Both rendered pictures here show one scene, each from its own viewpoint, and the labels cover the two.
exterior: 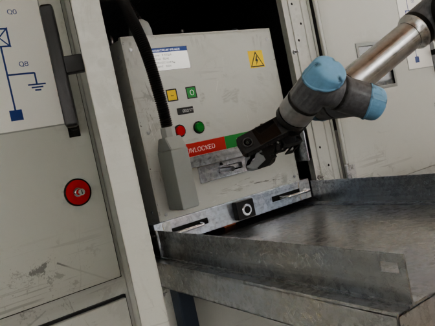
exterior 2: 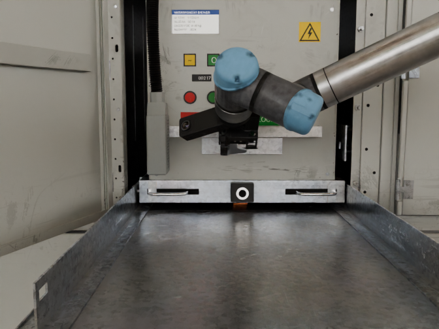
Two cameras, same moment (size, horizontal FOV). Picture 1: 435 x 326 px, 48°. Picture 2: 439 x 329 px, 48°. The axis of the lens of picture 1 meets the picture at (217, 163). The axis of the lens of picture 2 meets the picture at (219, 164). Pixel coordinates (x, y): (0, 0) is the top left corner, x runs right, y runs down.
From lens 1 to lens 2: 0.75 m
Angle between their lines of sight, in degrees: 34
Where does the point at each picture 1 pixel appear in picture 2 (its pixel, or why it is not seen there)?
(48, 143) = not seen: hidden behind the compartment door
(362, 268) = (53, 283)
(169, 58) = (195, 21)
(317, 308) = not seen: hidden behind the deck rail
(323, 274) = (71, 275)
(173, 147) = (150, 112)
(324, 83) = (220, 79)
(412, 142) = not seen: outside the picture
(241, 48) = (291, 18)
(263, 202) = (272, 192)
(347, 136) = (413, 145)
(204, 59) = (238, 27)
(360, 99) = (272, 107)
